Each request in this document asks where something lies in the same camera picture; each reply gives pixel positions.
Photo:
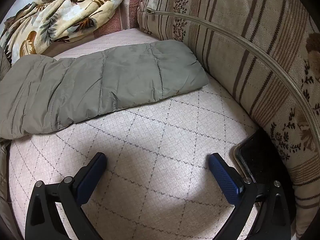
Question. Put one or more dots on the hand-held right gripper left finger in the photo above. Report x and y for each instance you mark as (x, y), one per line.
(90, 180)

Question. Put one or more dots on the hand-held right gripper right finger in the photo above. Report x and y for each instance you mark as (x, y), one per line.
(222, 177)

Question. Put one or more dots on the grey-green puffer jacket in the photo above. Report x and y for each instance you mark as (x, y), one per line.
(100, 85)

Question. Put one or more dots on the black smartphone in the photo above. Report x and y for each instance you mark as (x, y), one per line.
(257, 155)

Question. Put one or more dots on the beige striped floral cushion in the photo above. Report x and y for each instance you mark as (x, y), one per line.
(237, 42)

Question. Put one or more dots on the leaf print fleece blanket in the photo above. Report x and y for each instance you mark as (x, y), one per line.
(62, 12)

